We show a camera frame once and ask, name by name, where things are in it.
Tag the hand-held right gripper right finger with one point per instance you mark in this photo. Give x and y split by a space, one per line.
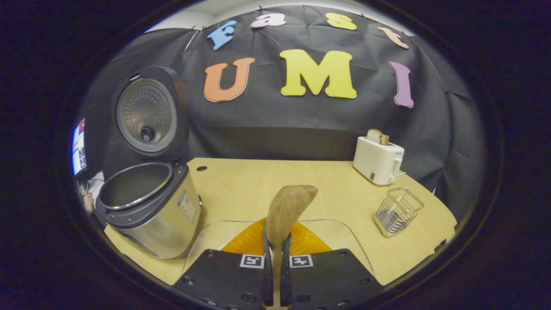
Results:
327 280

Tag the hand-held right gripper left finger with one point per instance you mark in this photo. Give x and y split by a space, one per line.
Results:
224 280

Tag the wooden spoon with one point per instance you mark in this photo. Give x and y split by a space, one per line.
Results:
286 206

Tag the black silver rice cooker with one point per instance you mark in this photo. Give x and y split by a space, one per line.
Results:
159 224

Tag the white toaster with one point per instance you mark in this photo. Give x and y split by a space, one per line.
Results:
376 161

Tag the toasted bread slice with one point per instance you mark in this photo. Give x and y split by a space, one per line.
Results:
377 137

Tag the computer monitor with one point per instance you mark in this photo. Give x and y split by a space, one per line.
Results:
78 148

